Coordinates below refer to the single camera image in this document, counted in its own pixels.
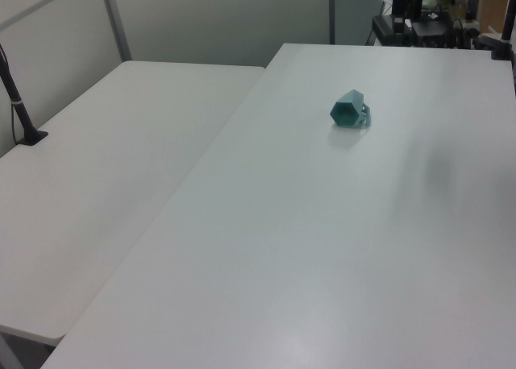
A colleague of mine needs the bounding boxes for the black pole with white band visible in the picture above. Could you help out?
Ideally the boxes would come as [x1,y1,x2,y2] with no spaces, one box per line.
[0,44,49,147]

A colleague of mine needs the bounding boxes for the thin black cable along pole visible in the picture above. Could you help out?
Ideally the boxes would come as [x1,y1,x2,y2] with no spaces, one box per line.
[0,48,19,144]

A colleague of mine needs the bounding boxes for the light wooden board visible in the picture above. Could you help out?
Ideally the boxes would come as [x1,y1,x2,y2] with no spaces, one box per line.
[481,0,512,34]

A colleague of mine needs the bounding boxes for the black square electronics box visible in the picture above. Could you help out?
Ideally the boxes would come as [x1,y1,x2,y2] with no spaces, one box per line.
[411,13,452,48]

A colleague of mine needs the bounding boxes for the black pole with table clamp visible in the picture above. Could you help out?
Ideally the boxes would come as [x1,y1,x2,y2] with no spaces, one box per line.
[473,0,516,60]

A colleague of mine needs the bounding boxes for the teal hexagonal cup with handle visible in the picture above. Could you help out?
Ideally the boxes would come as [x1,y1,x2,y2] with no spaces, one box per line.
[329,89,372,130]

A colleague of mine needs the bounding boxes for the black flat electronics box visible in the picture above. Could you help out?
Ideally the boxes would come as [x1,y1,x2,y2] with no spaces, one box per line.
[371,15,409,46]

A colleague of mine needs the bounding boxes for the grey metal partition post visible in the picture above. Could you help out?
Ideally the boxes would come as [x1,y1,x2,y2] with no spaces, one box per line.
[99,0,133,62]
[327,0,337,45]

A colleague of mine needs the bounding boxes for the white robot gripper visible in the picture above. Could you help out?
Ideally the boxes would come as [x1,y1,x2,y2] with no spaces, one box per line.
[393,0,406,34]

